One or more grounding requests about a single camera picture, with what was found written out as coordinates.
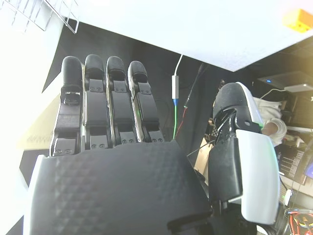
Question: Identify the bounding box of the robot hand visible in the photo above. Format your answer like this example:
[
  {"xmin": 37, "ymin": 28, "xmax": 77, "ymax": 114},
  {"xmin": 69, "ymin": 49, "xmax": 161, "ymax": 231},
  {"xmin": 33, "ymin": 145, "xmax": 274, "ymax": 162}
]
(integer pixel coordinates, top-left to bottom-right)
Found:
[{"xmin": 22, "ymin": 53, "xmax": 281, "ymax": 235}]

